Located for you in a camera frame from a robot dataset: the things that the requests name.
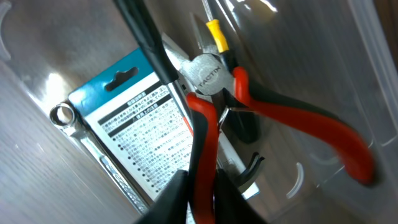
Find red-handled pliers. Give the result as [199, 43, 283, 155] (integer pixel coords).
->
[178, 12, 376, 224]

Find silver wrench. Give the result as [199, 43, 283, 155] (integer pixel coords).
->
[49, 102, 150, 215]

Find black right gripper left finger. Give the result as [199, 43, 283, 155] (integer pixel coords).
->
[134, 170, 188, 224]

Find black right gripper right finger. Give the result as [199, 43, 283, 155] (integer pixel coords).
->
[214, 169, 267, 224]

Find clear plastic container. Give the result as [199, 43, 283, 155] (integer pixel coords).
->
[1, 0, 397, 223]

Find blue white cardboard box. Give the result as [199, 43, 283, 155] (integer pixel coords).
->
[67, 32, 261, 200]

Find small black-handled hammer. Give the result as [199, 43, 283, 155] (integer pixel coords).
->
[112, 0, 265, 195]

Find black yellow screwdriver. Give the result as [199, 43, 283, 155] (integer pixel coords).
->
[202, 0, 259, 144]

